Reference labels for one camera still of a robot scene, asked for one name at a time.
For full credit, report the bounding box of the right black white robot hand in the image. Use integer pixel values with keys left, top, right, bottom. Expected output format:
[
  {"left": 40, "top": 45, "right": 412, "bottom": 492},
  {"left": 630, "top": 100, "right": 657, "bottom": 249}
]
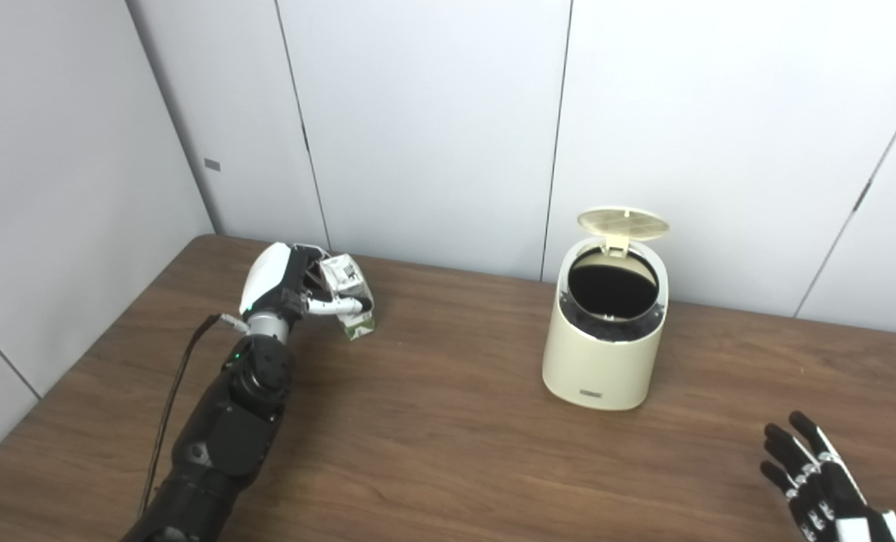
[{"left": 760, "top": 410, "right": 896, "bottom": 542}]

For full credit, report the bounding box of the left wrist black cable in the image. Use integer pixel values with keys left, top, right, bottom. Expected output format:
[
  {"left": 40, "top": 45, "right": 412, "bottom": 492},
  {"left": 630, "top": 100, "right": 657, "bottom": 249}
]
[{"left": 137, "top": 314, "right": 251, "bottom": 520}]

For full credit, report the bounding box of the cream round bin lid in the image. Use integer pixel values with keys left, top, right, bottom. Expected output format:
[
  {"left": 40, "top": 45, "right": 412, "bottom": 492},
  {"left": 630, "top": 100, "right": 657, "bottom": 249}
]
[{"left": 576, "top": 207, "right": 671, "bottom": 257}]

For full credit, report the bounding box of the cream-colored bin body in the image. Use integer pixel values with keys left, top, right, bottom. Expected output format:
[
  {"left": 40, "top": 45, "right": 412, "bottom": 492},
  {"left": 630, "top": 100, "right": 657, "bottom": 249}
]
[{"left": 542, "top": 237, "right": 670, "bottom": 412}]

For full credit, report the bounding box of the white green milk carton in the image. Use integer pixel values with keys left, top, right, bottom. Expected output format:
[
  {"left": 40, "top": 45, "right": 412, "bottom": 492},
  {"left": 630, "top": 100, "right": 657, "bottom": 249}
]
[{"left": 318, "top": 254, "right": 377, "bottom": 342}]

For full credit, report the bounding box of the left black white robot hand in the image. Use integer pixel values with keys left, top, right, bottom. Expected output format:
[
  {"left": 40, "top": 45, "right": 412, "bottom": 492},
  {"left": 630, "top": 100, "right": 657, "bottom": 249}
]
[{"left": 240, "top": 242, "right": 366, "bottom": 321}]

